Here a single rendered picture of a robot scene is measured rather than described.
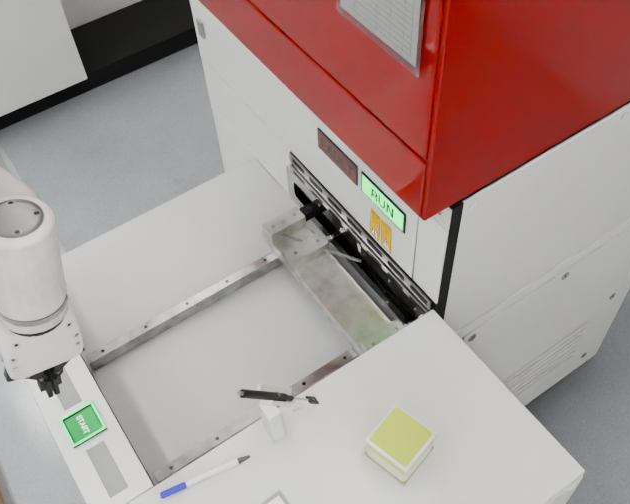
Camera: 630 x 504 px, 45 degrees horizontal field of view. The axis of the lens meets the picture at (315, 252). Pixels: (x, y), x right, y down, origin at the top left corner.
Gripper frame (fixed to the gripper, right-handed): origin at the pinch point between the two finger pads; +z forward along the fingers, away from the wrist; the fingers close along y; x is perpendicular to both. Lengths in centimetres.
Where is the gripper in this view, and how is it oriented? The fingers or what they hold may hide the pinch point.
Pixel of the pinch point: (49, 380)
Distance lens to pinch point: 113.1
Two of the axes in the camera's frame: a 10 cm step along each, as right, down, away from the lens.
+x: 5.6, 6.4, -5.2
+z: -1.3, 6.9, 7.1
